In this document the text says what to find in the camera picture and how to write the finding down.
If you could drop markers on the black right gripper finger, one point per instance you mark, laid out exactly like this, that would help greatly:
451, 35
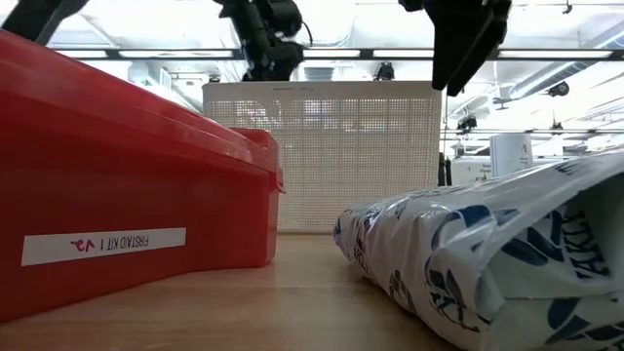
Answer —
453, 44
487, 44

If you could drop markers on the red first aid kit box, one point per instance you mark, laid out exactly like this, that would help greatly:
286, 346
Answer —
146, 185

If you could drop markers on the white perforated plastic basket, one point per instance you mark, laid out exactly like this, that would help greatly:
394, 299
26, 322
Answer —
351, 161

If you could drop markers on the thin vertical pole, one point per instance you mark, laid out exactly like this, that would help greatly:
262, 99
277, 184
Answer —
446, 112

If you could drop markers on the black horizontal ceiling beam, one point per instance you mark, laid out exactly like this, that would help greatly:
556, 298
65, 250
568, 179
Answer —
341, 53

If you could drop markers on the black ceiling-mounted device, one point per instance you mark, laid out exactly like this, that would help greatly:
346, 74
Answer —
385, 72

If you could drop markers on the black hanging device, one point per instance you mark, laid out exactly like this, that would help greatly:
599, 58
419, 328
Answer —
466, 123

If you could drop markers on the black round ceiling device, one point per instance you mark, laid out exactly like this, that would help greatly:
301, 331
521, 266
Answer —
558, 89

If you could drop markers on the white upright box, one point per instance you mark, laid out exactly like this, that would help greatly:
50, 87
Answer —
510, 153

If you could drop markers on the white blue printed plastic package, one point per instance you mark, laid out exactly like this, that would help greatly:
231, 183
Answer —
487, 253

